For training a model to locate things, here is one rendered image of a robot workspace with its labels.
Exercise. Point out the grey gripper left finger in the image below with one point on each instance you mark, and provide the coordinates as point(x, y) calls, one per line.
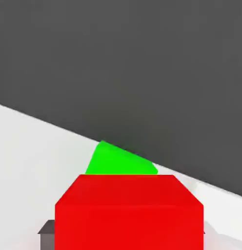
point(47, 236)

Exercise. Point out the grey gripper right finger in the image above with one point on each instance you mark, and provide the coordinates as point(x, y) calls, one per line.
point(214, 239)

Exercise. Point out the small red cube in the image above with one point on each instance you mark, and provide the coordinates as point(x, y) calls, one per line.
point(128, 214)

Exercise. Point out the small green cube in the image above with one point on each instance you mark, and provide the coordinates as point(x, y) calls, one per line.
point(119, 162)

